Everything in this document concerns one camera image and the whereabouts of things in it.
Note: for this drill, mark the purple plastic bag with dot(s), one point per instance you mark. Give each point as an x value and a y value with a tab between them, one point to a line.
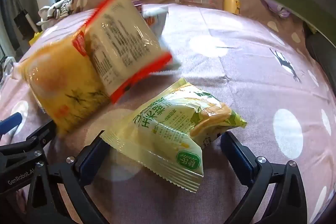
275	7

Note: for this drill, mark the light green snack packet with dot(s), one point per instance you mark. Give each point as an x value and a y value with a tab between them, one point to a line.
162	134

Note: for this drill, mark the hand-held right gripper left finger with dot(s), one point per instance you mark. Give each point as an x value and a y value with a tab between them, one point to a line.
84	161

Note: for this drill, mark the striped cloth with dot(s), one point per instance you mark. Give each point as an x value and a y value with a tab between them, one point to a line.
56	10

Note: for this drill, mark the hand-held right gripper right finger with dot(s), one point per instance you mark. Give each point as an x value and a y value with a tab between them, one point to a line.
236	158

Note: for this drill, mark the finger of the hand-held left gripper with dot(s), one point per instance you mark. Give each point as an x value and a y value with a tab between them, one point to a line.
9	123
40	136

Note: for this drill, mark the yellow bags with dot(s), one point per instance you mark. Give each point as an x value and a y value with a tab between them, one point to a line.
35	38

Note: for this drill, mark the cream red-edged snack packet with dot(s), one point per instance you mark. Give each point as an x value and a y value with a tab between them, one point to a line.
123	43

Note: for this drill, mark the white snack packet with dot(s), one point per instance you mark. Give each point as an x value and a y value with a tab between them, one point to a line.
157	20

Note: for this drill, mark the pink polka dot bedsheet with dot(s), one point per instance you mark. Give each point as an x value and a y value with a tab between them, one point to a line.
236	82

